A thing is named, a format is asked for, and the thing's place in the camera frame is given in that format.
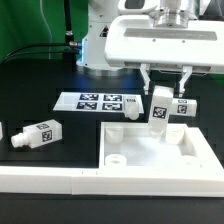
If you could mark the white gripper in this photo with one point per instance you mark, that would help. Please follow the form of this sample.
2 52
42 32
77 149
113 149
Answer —
133 40

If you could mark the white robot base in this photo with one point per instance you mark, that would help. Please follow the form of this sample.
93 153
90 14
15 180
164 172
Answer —
101 13

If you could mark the white square tabletop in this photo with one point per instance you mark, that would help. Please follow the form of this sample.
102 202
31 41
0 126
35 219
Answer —
179 151

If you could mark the white part at left edge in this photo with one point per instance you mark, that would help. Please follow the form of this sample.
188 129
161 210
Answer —
1 130

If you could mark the white L-shaped obstacle fence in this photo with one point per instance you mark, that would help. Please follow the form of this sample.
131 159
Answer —
127 181

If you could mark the white marker base plate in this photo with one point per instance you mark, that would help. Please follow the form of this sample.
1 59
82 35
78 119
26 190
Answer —
91 102

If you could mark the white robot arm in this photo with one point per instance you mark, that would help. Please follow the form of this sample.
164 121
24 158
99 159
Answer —
165 13

